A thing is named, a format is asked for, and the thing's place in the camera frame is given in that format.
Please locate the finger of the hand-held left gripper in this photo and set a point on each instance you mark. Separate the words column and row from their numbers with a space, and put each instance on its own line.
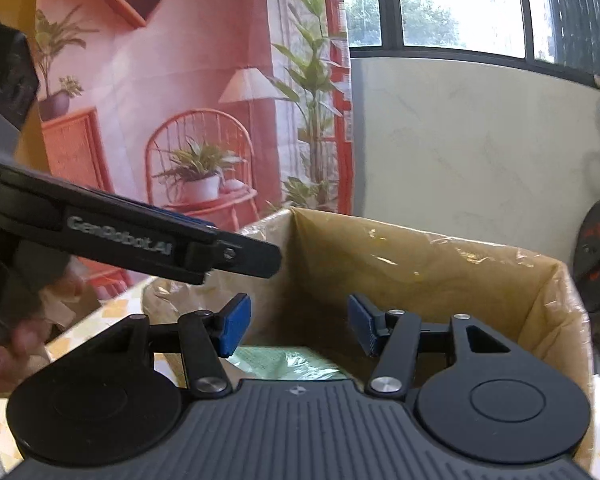
column 250, row 257

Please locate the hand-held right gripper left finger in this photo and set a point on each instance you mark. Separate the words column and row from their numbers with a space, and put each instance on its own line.
column 235, row 322

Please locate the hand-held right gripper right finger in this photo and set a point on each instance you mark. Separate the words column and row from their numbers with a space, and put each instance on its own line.
column 362, row 322

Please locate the plastic-lined cardboard box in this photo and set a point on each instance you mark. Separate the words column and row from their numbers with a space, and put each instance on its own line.
column 430, row 280

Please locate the person's left hand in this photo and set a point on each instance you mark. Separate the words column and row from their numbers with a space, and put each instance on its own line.
column 10, row 360

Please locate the green snack packet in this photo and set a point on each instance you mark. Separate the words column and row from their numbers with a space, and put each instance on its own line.
column 290, row 362

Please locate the checkered flower tablecloth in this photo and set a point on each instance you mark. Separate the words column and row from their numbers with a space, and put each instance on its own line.
column 115, row 310

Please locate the printed room backdrop cloth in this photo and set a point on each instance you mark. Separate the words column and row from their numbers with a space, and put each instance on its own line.
column 180, row 60

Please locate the black machine with red marks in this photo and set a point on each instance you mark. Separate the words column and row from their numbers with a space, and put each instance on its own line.
column 597, row 250

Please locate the dark-framed window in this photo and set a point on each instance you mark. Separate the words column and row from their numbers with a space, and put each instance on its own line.
column 455, row 5

